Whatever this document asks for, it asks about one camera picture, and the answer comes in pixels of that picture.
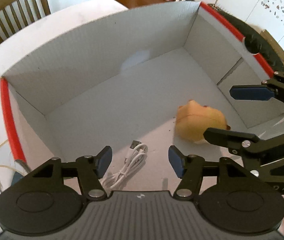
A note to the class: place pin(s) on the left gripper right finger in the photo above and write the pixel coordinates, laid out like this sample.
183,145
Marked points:
191,169

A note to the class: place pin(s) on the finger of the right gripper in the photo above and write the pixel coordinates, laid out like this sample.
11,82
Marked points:
232,140
263,92

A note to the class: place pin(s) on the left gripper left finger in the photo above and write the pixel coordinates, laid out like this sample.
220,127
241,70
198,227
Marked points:
88,170

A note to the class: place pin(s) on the yellow plush toy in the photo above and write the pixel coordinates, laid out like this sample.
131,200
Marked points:
193,119

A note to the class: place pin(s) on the red cardboard box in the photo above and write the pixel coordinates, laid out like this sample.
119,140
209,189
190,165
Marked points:
123,76

